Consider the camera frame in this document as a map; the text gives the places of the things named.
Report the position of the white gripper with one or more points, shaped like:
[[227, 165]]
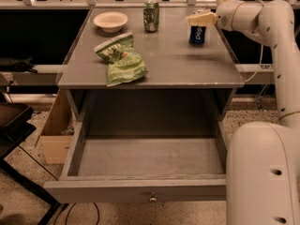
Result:
[[225, 17]]

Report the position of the blue pepsi can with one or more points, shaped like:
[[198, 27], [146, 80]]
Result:
[[197, 32]]

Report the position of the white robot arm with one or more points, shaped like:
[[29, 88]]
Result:
[[263, 160]]

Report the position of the green soda can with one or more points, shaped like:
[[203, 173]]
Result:
[[151, 15]]

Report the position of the open grey top drawer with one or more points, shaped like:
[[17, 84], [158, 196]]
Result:
[[129, 143]]

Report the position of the metal drawer knob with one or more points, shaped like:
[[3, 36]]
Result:
[[152, 198]]

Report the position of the grey wooden cabinet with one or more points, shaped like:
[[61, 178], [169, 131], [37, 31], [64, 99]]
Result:
[[171, 61]]

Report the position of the green chip bag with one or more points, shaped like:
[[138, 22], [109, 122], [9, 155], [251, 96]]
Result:
[[125, 64]]

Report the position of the white paper bowl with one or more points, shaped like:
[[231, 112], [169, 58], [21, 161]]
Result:
[[111, 22]]

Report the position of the cardboard box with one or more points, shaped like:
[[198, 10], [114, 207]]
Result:
[[55, 140]]

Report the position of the black chair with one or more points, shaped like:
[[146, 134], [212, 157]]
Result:
[[14, 129]]

